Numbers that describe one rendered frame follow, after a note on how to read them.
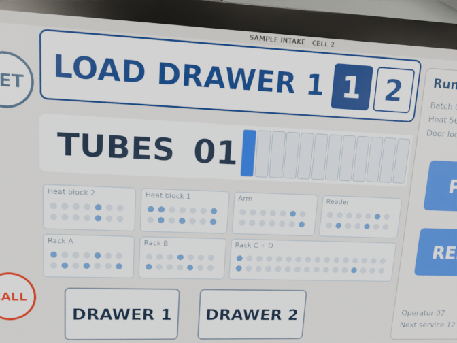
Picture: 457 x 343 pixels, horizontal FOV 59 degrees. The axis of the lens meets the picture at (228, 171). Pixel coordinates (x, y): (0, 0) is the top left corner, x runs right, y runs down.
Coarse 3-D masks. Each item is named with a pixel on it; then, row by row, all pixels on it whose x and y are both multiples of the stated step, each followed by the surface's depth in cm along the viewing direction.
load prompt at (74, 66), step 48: (48, 48) 30; (96, 48) 30; (144, 48) 31; (192, 48) 31; (240, 48) 31; (288, 48) 32; (48, 96) 30; (96, 96) 31; (144, 96) 31; (192, 96) 32; (240, 96) 32; (288, 96) 32; (336, 96) 33; (384, 96) 33
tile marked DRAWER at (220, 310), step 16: (208, 288) 34; (224, 288) 34; (208, 304) 34; (224, 304) 35; (240, 304) 35; (256, 304) 35; (272, 304) 35; (288, 304) 35; (304, 304) 35; (208, 320) 35; (224, 320) 35; (240, 320) 35; (256, 320) 35; (272, 320) 35; (288, 320) 36; (304, 320) 36; (208, 336) 35; (224, 336) 35; (240, 336) 35; (256, 336) 35; (272, 336) 36; (288, 336) 36
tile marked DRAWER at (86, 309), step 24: (72, 288) 33; (96, 288) 33; (120, 288) 33; (144, 288) 34; (168, 288) 34; (72, 312) 33; (96, 312) 34; (120, 312) 34; (144, 312) 34; (168, 312) 34; (72, 336) 34; (96, 336) 34; (120, 336) 34; (144, 336) 34; (168, 336) 35
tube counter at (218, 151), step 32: (192, 128) 32; (224, 128) 32; (256, 128) 32; (288, 128) 33; (192, 160) 32; (224, 160) 33; (256, 160) 33; (288, 160) 33; (320, 160) 34; (352, 160) 34; (384, 160) 34
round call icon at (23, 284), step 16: (0, 272) 32; (16, 272) 32; (32, 272) 32; (0, 288) 32; (16, 288) 32; (32, 288) 33; (0, 304) 33; (16, 304) 33; (32, 304) 33; (0, 320) 33; (16, 320) 33; (32, 320) 33
